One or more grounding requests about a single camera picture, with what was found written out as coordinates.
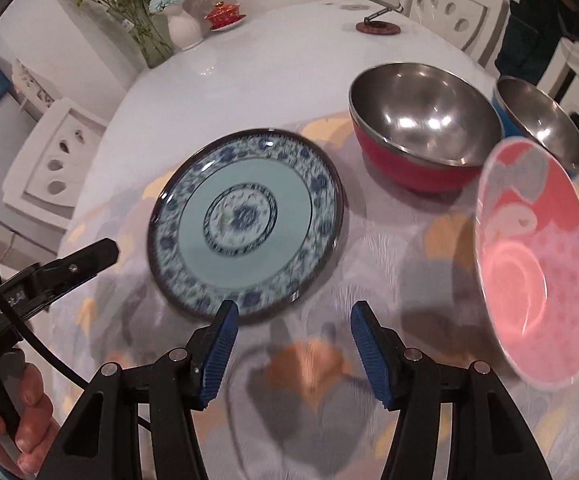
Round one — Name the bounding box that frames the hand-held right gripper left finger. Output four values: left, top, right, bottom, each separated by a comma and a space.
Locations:
34, 300, 240, 480

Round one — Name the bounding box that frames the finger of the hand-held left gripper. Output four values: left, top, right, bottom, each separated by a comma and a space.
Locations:
35, 238, 121, 317

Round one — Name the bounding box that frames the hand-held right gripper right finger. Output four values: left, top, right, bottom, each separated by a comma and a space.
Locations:
350, 301, 555, 480

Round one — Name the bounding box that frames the blue patterned plate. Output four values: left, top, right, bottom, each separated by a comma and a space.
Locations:
146, 129, 346, 320

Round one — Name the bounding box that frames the red steel bowl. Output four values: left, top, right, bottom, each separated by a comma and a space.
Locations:
348, 62, 504, 195

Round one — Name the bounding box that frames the pink patterned bowl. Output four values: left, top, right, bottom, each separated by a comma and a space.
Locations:
473, 136, 579, 392

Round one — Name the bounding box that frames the blue steel bowl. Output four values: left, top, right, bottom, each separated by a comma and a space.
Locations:
492, 76, 579, 180

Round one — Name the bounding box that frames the person's left hand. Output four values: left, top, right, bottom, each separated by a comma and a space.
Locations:
0, 361, 63, 480

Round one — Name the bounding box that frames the fan patterned tablecloth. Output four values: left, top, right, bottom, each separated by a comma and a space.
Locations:
56, 110, 579, 480

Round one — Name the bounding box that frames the white appliance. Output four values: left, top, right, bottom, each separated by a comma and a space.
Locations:
0, 82, 40, 173

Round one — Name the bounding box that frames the glass vase with green branches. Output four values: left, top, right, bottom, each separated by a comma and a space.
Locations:
55, 0, 176, 70

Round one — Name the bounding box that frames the white vase with blue flowers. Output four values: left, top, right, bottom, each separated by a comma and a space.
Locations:
146, 0, 226, 52

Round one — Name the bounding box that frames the red lidded cup with saucer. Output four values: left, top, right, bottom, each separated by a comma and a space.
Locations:
204, 1, 246, 33

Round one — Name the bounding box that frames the metal stand with round base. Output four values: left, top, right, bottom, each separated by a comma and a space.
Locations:
355, 0, 404, 36

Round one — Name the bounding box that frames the dark cloth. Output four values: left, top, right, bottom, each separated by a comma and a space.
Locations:
494, 0, 577, 87

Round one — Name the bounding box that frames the black cable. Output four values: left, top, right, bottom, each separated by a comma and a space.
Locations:
0, 247, 151, 432

